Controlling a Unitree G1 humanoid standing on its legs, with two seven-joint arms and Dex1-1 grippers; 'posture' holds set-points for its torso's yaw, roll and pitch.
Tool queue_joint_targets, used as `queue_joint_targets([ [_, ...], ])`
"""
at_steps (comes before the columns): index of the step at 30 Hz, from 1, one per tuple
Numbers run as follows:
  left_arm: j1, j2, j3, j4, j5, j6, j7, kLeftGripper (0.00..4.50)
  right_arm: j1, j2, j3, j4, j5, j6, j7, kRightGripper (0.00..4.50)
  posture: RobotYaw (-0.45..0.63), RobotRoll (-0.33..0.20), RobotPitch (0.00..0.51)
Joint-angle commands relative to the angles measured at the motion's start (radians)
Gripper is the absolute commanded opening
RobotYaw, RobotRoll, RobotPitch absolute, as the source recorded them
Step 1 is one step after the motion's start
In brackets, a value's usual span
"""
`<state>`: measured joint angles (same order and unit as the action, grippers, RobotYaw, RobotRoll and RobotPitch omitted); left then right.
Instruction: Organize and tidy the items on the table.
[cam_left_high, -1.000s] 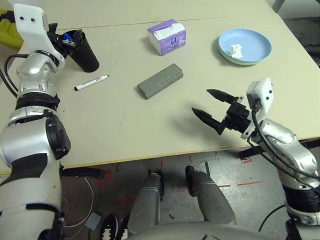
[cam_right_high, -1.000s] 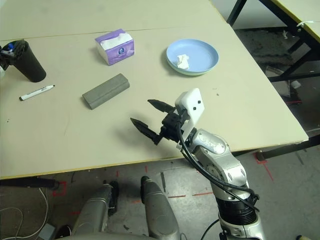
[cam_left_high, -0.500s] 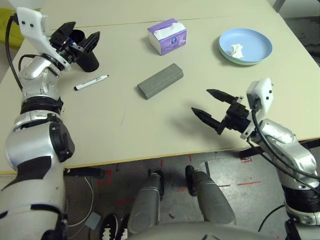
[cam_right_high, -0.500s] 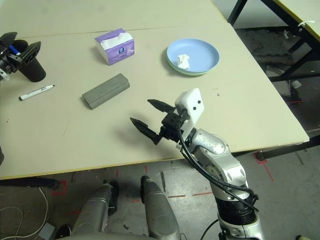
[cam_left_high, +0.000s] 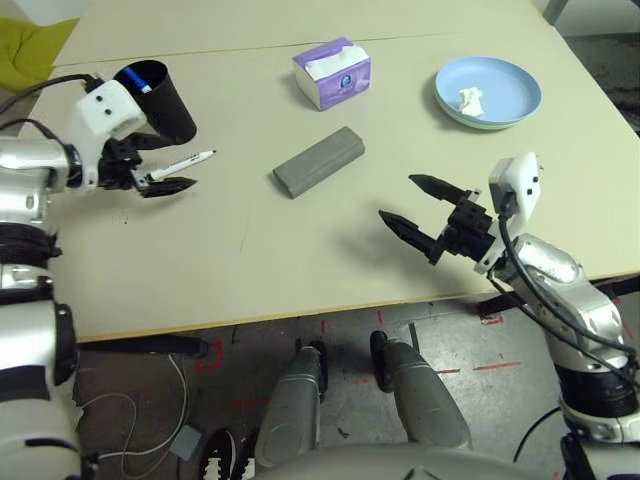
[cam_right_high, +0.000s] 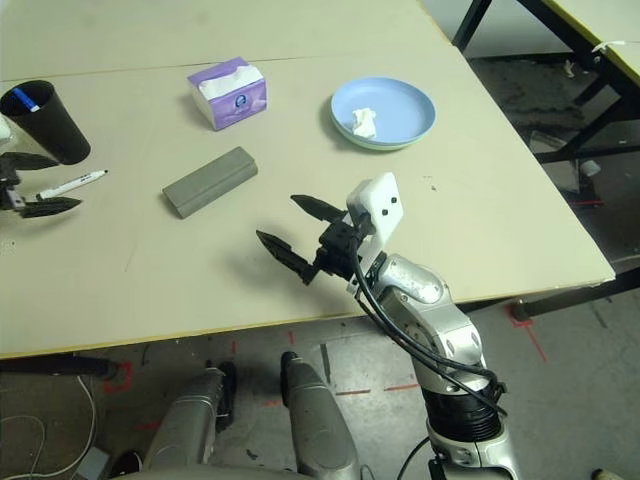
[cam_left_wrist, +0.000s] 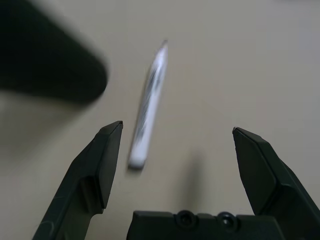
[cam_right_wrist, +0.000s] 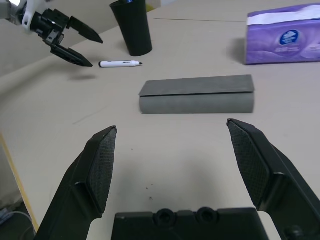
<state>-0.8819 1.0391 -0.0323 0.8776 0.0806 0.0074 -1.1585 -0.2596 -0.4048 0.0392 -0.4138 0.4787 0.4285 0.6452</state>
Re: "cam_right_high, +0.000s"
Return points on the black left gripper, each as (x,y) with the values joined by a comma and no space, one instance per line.
(7,182)

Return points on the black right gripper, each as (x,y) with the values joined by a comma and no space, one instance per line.
(340,250)

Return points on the white marker with black cap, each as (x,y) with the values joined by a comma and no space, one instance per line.
(75,183)

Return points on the white marker with blue cap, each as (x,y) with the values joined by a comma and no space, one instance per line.
(22,97)

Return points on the grey glasses case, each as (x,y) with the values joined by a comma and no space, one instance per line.
(210,182)

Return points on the white tissue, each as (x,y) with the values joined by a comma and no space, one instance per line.
(364,122)

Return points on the blue plate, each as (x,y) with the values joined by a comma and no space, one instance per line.
(400,110)

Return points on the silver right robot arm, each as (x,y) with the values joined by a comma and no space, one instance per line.
(425,300)

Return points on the black plastic cup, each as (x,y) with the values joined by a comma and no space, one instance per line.
(55,135)

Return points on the green plate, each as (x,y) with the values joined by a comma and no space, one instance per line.
(380,148)

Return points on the purple tissue box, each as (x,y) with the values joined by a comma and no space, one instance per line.
(235,107)

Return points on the black table foot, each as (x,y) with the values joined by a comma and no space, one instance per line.
(575,295)
(60,365)

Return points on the grey right robot leg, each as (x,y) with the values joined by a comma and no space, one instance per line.
(315,425)

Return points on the grey robot leg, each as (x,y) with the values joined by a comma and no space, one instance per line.
(185,425)
(315,425)

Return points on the grey left robot leg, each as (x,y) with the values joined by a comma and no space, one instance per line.
(185,425)

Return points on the metal-framed yellow-edged table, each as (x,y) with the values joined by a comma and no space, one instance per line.
(472,25)

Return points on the small grey floor box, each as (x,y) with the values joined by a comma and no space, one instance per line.
(94,461)

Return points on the black sneaker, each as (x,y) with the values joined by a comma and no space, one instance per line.
(127,462)

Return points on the white tied strip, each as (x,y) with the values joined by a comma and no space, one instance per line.
(607,46)

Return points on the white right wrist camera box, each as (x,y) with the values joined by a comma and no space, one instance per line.
(380,200)

